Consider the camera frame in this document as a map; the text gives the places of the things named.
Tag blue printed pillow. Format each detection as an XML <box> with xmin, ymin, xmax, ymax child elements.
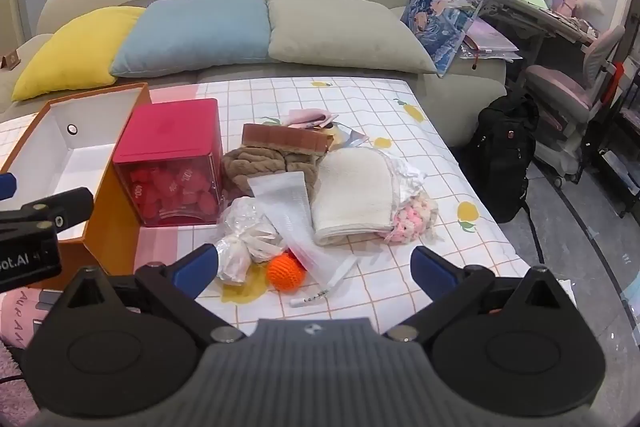
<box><xmin>400</xmin><ymin>0</ymin><xmax>494</xmax><ymax>78</ymax></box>

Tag white lace cloth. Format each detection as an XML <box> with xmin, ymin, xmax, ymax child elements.
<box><xmin>384</xmin><ymin>152</ymin><xmax>427</xmax><ymax>204</ymax></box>

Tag white folded towel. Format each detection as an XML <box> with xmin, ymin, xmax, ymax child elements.
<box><xmin>311</xmin><ymin>148</ymin><xmax>402</xmax><ymax>247</ymax></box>

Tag pink fluffy rug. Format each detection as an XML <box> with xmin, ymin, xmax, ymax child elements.
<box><xmin>0</xmin><ymin>338</ymin><xmax>42</xmax><ymax>410</ymax></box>

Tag crumpled clear plastic bag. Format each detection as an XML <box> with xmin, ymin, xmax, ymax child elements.
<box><xmin>215</xmin><ymin>197</ymin><xmax>287</xmax><ymax>283</ymax></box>

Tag pink folder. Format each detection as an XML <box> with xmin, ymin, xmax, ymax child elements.
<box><xmin>459</xmin><ymin>18</ymin><xmax>522</xmax><ymax>58</ymax></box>

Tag pink desk chair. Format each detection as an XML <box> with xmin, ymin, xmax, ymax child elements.
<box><xmin>522</xmin><ymin>25</ymin><xmax>627</xmax><ymax>188</ymax></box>

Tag grey-green pillow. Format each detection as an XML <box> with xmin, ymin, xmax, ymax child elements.
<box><xmin>266</xmin><ymin>0</ymin><xmax>440</xmax><ymax>76</ymax></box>

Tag orange cardboard box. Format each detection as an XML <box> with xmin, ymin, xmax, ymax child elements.
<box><xmin>0</xmin><ymin>82</ymin><xmax>152</xmax><ymax>291</ymax></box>

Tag black shelf rack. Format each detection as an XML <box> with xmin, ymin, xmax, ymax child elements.
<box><xmin>595</xmin><ymin>56</ymin><xmax>640</xmax><ymax>219</ymax></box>

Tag white pen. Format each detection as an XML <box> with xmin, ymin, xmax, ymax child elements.
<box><xmin>289</xmin><ymin>286</ymin><xmax>334</xmax><ymax>308</ymax></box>

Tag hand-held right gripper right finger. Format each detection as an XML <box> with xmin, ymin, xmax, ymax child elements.
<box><xmin>382</xmin><ymin>246</ymin><xmax>578</xmax><ymax>344</ymax></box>

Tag pink and cream crochet piece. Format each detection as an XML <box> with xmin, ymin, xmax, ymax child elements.
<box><xmin>379</xmin><ymin>192</ymin><xmax>440</xmax><ymax>245</ymax></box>

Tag white foam bag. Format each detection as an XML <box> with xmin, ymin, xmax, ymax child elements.
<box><xmin>247</xmin><ymin>172</ymin><xmax>362</xmax><ymax>291</ymax></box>

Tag orange crochet ball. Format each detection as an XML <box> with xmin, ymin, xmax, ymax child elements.
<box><xmin>266</xmin><ymin>252</ymin><xmax>307</xmax><ymax>292</ymax></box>

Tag red box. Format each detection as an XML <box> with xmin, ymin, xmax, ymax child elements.
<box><xmin>112</xmin><ymin>98</ymin><xmax>225</xmax><ymax>228</ymax></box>

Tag brown knitted cloth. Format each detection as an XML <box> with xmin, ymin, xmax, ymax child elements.
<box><xmin>221</xmin><ymin>146</ymin><xmax>326</xmax><ymax>200</ymax></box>

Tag checkered lemon-print blanket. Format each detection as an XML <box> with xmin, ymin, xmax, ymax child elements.
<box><xmin>0</xmin><ymin>77</ymin><xmax>522</xmax><ymax>330</ymax></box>

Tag yellow pillow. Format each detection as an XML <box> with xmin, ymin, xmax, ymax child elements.
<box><xmin>11</xmin><ymin>6</ymin><xmax>147</xmax><ymax>102</ymax></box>

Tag light blue pillow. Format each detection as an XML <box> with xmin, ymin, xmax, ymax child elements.
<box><xmin>109</xmin><ymin>0</ymin><xmax>274</xmax><ymax>78</ymax></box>

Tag silver foil packet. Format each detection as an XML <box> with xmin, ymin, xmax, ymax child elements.
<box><xmin>325</xmin><ymin>124</ymin><xmax>371</xmax><ymax>151</ymax></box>

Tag brown bear-shaped sponge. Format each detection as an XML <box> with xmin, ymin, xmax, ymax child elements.
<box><xmin>241</xmin><ymin>123</ymin><xmax>334</xmax><ymax>156</ymax></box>

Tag grey study desk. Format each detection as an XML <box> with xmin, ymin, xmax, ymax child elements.
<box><xmin>400</xmin><ymin>0</ymin><xmax>601</xmax><ymax>54</ymax></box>

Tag black backpack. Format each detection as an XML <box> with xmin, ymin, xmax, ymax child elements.
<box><xmin>462</xmin><ymin>94</ymin><xmax>542</xmax><ymax>224</ymax></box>

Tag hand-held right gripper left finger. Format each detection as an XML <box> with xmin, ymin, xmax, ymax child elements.
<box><xmin>50</xmin><ymin>243</ymin><xmax>248</xmax><ymax>344</ymax></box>

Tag pink folded cloth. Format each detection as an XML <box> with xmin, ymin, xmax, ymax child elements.
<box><xmin>285</xmin><ymin>108</ymin><xmax>340</xmax><ymax>128</ymax></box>

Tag pink lettered cloth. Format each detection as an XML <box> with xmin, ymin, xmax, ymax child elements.
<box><xmin>0</xmin><ymin>289</ymin><xmax>71</xmax><ymax>349</ymax></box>

